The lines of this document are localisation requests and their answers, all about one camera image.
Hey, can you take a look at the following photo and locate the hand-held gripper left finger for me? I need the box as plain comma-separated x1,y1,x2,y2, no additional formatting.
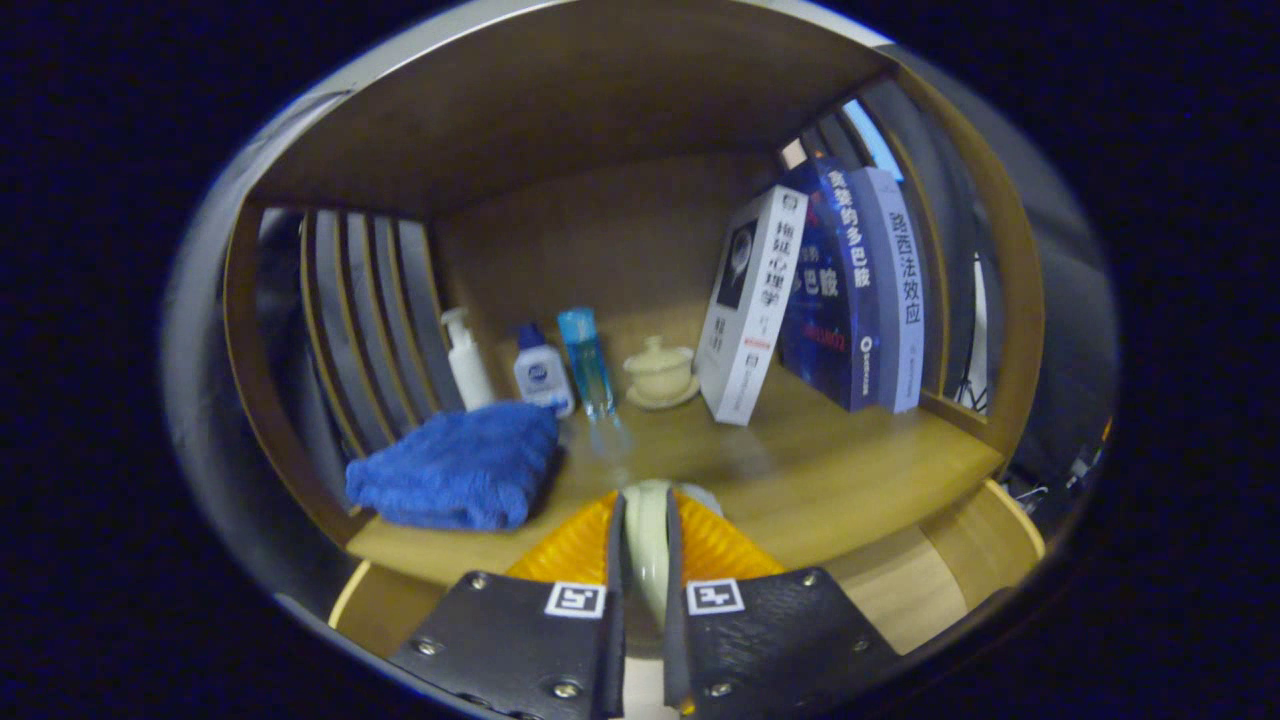
388,488,629,720

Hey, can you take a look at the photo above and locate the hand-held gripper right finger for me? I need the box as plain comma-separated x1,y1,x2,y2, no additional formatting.
662,488,901,719

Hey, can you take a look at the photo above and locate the pale green round dish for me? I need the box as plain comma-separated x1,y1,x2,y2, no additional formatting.
620,478,723,656

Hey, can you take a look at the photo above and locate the wooden countertop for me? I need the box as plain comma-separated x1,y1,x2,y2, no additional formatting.
345,355,1004,591

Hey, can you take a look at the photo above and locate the wooden cabinet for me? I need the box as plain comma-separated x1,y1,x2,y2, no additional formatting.
222,0,1046,661

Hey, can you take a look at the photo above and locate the blue folded towel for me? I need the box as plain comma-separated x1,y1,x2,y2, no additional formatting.
345,400,561,531

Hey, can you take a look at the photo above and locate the white bottle with blue cap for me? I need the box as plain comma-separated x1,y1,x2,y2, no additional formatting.
512,322,577,419

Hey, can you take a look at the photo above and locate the white pump bottle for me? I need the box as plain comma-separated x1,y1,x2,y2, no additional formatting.
441,306,496,412

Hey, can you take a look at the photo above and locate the clear blue bottle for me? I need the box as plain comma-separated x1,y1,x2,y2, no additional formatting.
557,307,618,421

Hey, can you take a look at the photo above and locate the cream lidded teacup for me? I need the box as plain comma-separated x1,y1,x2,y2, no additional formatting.
622,335,701,411

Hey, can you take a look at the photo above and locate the white book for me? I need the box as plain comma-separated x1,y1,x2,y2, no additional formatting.
695,185,809,427

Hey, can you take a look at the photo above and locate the dark blue book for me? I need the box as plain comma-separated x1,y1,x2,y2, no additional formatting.
778,155,886,412

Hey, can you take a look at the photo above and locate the black device with orange clip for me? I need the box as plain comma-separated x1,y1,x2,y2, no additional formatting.
1060,415,1113,491

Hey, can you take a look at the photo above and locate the pale blue book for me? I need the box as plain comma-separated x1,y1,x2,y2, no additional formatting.
850,166,926,414

